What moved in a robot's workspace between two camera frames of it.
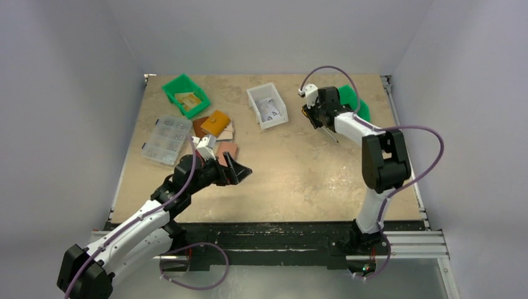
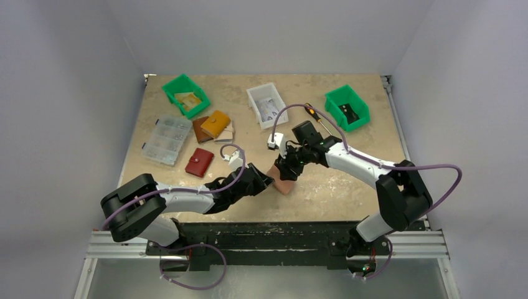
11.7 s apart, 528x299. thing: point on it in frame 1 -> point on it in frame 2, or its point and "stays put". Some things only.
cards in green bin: (188, 99) stays put
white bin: (268, 107) stays put
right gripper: (317, 115) -> (290, 161)
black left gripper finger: (232, 171) -> (264, 179)
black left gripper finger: (241, 172) -> (261, 182)
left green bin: (186, 95) stays put
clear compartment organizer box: (166, 139) stays put
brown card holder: (197, 125) stays put
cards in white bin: (268, 109) stays put
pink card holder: (231, 147) -> (283, 186)
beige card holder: (226, 135) stays put
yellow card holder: (216, 123) stays put
